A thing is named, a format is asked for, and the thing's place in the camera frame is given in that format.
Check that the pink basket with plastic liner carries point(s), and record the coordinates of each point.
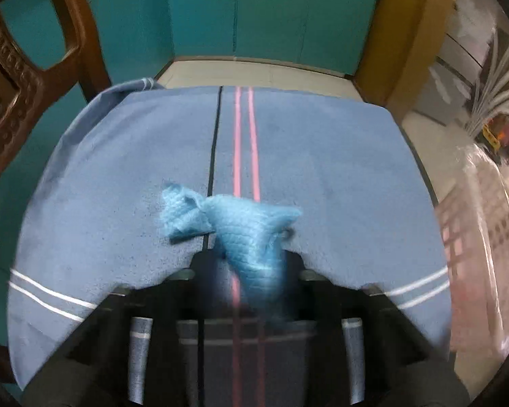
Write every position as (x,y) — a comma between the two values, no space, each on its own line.
(475,241)

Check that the carved wooden chair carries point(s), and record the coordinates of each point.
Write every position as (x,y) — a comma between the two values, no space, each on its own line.
(8,72)

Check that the light blue knitted cloth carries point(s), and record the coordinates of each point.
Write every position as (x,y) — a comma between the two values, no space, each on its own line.
(246,229)

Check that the teal base cabinets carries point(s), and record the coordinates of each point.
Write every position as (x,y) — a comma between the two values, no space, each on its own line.
(280,17)

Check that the yellow and red object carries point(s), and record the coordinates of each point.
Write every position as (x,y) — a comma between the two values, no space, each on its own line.
(502,135)

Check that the white leafy plant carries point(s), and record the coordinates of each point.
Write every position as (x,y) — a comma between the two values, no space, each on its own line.
(494,93)

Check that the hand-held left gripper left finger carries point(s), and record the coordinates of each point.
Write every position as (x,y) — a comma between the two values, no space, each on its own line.
(208,280)

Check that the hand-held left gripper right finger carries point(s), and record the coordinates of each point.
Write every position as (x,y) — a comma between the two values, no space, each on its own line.
(299,284)

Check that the blue striped blanket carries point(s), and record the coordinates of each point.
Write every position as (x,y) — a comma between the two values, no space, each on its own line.
(110,178)

